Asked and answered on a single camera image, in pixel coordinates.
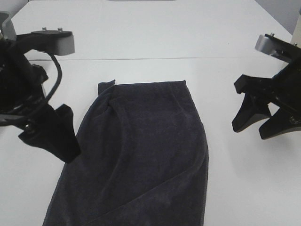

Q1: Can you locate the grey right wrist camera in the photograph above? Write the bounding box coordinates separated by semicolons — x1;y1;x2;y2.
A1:
254;34;301;63

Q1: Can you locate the dark navy towel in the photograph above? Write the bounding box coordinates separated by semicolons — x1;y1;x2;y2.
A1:
43;81;209;226

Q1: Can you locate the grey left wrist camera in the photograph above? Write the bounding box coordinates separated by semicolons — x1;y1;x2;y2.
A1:
16;28;75;56

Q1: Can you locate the beige box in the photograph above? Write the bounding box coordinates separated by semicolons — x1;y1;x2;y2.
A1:
291;15;301;48

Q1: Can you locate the grey perforated plastic basket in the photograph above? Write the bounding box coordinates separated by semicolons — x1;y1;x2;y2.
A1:
0;11;16;41

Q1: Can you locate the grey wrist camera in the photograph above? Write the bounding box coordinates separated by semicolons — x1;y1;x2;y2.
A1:
254;34;301;63
16;28;75;56

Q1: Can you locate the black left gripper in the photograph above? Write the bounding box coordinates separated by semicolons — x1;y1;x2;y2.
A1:
0;40;81;163

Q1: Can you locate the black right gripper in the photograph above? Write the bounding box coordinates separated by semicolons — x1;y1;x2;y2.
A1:
231;54;301;139

